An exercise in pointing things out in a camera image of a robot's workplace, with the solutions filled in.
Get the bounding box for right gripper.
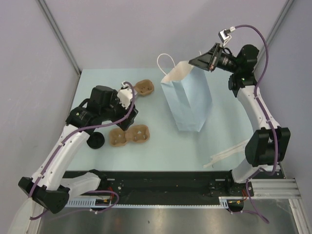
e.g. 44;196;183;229
189;43;240;74

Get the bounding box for brown cardboard cup carrier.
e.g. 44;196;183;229
109;124;150;147

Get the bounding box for light blue paper bag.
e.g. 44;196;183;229
156;53;212;132

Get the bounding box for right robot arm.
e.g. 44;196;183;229
189;43;291;195

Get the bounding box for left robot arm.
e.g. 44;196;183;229
18;81;138;214

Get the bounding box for stack of black lids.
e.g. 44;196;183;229
87;132;105;149

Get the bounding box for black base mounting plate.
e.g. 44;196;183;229
62;170;285;207

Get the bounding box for light blue table mat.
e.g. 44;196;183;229
68;68;253;171

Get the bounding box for white wrapped straw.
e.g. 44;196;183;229
216;140;249;155
203;156;243;169
211;153;232;162

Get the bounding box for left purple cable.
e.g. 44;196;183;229
28;81;136;221

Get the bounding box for purple cable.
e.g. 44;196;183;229
28;81;136;221
230;24;280;224

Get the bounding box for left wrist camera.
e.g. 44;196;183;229
117;81;137;109

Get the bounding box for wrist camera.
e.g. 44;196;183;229
218;29;232;47
117;81;137;109

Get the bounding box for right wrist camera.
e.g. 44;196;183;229
218;29;232;47

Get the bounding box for white slotted cable duct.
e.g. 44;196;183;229
65;198;229;209

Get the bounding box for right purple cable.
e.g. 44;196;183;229
230;24;280;224

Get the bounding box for aluminium frame rail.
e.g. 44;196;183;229
251;179;301;199

